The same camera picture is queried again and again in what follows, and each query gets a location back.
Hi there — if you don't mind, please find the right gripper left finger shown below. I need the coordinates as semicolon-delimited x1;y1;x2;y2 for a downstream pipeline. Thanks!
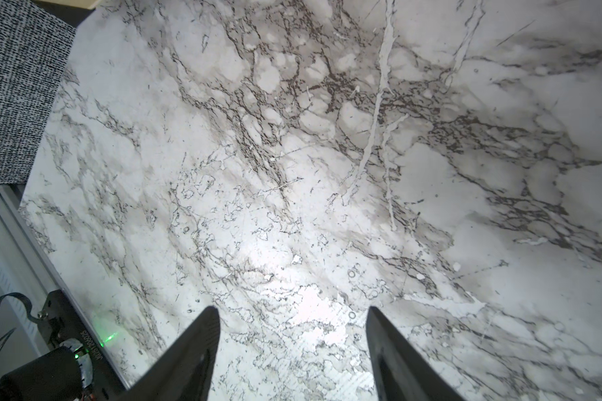
117;306;221;401

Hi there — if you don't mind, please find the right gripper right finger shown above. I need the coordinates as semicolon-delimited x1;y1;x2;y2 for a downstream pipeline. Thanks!
366;307;463;401

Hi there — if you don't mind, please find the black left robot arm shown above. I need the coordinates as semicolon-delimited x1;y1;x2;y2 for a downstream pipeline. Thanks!
0;347;94;400

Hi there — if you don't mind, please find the wooden canvas board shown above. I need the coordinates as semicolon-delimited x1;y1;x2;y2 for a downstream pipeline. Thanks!
36;0;102;10

